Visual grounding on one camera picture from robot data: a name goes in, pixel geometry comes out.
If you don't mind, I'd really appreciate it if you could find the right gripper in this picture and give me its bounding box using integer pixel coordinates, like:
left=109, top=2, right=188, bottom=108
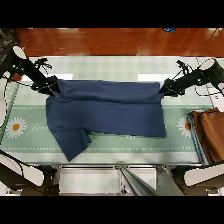
left=159, top=77, right=186, bottom=98

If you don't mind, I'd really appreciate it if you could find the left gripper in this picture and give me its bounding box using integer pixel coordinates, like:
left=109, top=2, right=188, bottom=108
left=31, top=75, right=62, bottom=96

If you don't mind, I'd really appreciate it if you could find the navy blue T-shirt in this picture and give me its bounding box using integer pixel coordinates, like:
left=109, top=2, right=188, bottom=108
left=45, top=79, right=167, bottom=163

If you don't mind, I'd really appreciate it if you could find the brown garment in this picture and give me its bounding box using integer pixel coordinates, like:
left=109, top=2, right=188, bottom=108
left=187, top=106, right=224, bottom=166

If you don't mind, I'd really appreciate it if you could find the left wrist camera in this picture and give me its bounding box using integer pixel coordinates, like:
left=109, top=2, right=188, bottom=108
left=33, top=57, right=54, bottom=72

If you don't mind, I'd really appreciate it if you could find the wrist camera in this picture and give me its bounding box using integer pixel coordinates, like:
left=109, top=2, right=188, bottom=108
left=176, top=59, right=194, bottom=76
left=33, top=57, right=54, bottom=72

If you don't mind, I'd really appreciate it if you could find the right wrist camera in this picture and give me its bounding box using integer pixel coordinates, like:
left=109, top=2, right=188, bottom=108
left=176, top=59, right=194, bottom=76

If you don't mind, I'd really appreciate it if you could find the silver frame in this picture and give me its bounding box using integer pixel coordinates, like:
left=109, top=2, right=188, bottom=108
left=0, top=162, right=224, bottom=197

